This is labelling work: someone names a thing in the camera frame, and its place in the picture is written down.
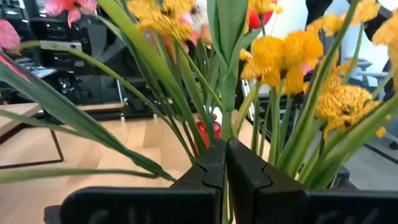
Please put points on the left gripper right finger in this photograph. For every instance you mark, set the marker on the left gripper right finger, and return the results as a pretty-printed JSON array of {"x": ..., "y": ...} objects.
[{"x": 311, "y": 208}]

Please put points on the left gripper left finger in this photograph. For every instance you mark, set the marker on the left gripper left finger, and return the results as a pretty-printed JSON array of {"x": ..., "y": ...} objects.
[{"x": 140, "y": 205}]

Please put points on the red ribbed glass vase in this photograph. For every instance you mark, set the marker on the red ribbed glass vase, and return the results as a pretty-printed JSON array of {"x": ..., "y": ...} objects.
[{"x": 205, "y": 132}]

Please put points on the yellow artificial flower bunch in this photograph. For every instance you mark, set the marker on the yellow artificial flower bunch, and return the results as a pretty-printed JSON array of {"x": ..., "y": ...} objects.
[{"x": 280, "y": 53}]

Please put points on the pink artificial tulip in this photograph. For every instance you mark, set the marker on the pink artificial tulip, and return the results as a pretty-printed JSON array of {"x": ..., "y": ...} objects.
[{"x": 205, "y": 34}]

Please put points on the red artificial tulip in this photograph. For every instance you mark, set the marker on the red artificial tulip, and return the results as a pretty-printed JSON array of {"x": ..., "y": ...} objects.
[{"x": 256, "y": 20}]

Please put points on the white blossom spray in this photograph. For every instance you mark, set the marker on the white blossom spray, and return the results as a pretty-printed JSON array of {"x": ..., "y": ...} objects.
[{"x": 199, "y": 11}]

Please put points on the pink blossom spray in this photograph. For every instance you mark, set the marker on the pink blossom spray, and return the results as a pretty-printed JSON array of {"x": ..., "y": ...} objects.
[{"x": 66, "y": 7}]

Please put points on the wooden shelf with black legs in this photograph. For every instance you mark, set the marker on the wooden shelf with black legs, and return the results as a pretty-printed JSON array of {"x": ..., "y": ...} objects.
[{"x": 15, "y": 115}]

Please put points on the grey office chair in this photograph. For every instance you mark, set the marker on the grey office chair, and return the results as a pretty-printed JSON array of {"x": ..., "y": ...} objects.
[{"x": 363, "y": 64}]

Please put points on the black aluminium table frame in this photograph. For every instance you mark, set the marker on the black aluminium table frame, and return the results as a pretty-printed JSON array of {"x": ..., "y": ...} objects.
[{"x": 102, "y": 115}]

